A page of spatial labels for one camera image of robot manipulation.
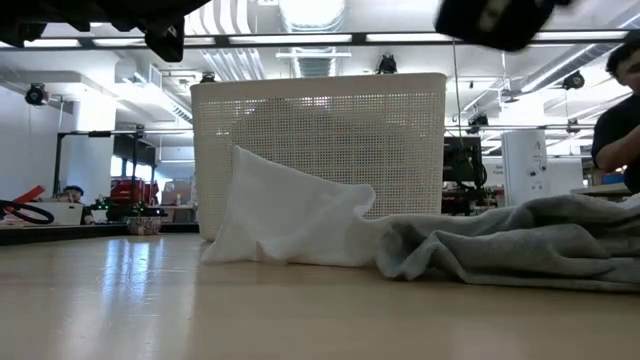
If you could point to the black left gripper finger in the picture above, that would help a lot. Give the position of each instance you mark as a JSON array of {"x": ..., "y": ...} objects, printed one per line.
[{"x": 192, "y": 5}]

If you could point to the large white cloth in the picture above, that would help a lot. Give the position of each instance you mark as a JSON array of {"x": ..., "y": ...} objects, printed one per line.
[{"x": 285, "y": 215}]

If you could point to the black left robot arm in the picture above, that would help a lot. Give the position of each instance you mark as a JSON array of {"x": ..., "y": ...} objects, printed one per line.
[{"x": 50, "y": 15}]

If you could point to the black monitor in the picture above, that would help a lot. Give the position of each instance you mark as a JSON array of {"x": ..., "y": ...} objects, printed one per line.
[{"x": 460, "y": 160}]

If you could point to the white cylindrical pillar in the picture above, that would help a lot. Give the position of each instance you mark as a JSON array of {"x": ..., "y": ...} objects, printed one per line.
[{"x": 525, "y": 165}]

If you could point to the red tool chest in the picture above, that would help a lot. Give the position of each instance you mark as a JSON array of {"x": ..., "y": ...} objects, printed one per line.
[{"x": 127, "y": 190}]

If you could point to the person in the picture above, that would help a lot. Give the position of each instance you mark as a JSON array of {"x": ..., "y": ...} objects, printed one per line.
[
  {"x": 615, "y": 135},
  {"x": 75, "y": 197}
]

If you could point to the white perforated laundry basket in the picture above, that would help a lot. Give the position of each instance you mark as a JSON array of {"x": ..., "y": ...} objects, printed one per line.
[{"x": 320, "y": 120}]

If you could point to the dark equipment bench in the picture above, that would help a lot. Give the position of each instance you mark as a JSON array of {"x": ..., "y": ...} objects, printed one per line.
[{"x": 465, "y": 200}]

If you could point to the small round silvery object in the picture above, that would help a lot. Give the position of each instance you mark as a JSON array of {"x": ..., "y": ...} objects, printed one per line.
[{"x": 143, "y": 226}]

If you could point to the blue storage bin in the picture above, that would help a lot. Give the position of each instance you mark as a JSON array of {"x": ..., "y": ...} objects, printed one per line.
[{"x": 612, "y": 178}]

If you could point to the wooden workbench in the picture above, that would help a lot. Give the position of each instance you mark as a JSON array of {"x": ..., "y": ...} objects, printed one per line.
[{"x": 600, "y": 190}]

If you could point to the white box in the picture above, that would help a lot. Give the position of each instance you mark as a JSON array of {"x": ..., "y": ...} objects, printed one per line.
[{"x": 60, "y": 214}]

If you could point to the red flat bar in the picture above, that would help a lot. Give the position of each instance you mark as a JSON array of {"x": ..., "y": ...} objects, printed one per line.
[{"x": 30, "y": 194}]

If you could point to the grey garment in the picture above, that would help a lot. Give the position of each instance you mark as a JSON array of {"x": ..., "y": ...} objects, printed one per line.
[{"x": 525, "y": 240}]

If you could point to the black ceiling camera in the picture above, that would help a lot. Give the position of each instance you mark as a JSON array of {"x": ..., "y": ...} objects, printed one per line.
[
  {"x": 207, "y": 77},
  {"x": 386, "y": 64},
  {"x": 573, "y": 80},
  {"x": 36, "y": 94},
  {"x": 477, "y": 120}
]

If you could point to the silver ventilation duct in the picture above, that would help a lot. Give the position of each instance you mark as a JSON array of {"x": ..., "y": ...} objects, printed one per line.
[{"x": 312, "y": 12}]

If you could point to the black metal stand frame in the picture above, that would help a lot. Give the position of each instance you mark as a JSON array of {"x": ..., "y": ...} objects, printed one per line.
[{"x": 58, "y": 165}]

